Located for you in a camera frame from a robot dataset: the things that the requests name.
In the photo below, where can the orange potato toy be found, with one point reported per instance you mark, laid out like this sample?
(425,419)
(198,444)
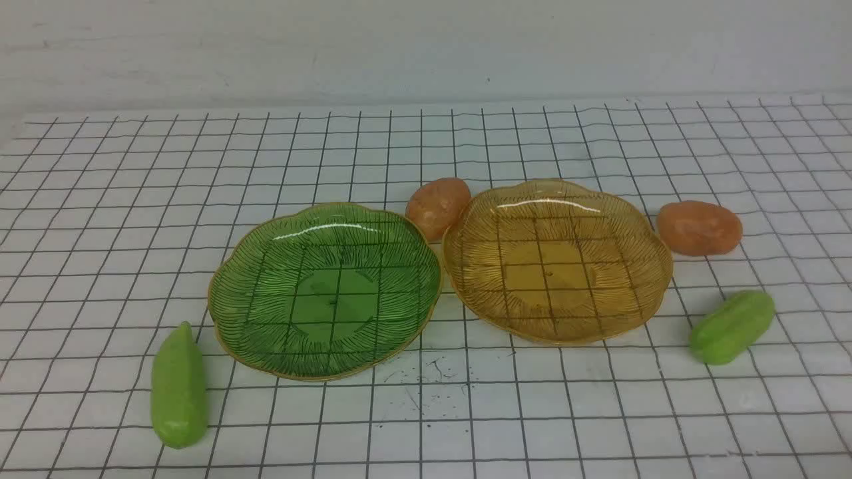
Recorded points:
(699,229)
(437,205)

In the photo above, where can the green cucumber toy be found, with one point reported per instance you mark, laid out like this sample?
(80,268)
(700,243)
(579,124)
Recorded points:
(179,404)
(732,328)

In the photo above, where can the green glass plate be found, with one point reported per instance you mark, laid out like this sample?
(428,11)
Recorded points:
(325,293)

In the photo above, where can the amber glass plate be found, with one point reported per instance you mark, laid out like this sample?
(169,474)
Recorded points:
(555,262)

